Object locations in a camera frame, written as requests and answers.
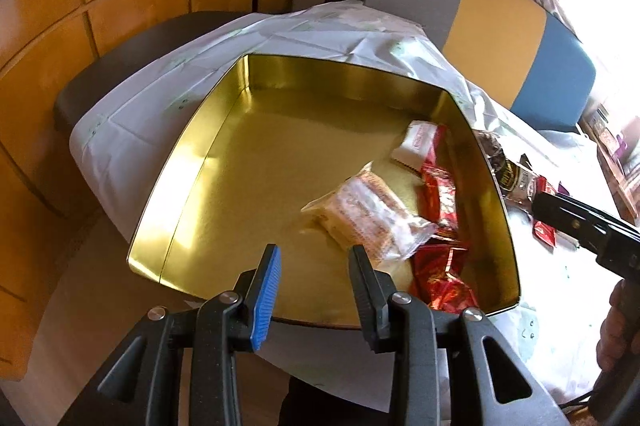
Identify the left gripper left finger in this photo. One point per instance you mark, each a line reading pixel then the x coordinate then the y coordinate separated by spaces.
pixel 139 383

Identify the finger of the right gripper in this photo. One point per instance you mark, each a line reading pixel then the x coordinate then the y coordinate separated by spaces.
pixel 594 229

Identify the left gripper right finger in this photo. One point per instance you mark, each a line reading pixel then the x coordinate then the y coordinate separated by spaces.
pixel 488 382

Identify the large red snack packet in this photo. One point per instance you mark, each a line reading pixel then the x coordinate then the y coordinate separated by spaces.
pixel 542 231

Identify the black brown foil snack bag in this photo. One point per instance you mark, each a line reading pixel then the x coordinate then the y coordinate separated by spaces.
pixel 517 183

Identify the small red snack packet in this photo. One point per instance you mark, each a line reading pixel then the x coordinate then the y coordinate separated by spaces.
pixel 440 200

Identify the clear orange pastry packet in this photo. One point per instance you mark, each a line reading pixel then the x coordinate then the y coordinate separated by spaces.
pixel 364 211

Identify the white red snack packet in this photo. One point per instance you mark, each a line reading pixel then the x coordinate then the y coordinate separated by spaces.
pixel 419 146

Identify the right hand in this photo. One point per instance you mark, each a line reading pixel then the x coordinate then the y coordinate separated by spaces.
pixel 612 344

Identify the wooden side table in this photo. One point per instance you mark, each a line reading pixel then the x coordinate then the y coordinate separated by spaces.
pixel 617 140

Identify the grey yellow blue headboard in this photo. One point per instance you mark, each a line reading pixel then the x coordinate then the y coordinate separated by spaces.
pixel 517 52

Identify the window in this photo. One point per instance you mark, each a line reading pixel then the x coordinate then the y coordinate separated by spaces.
pixel 609 32

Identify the cloud print tablecloth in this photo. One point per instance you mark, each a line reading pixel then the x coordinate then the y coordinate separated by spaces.
pixel 122 143

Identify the gold tin box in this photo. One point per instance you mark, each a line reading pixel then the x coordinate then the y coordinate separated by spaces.
pixel 280 131

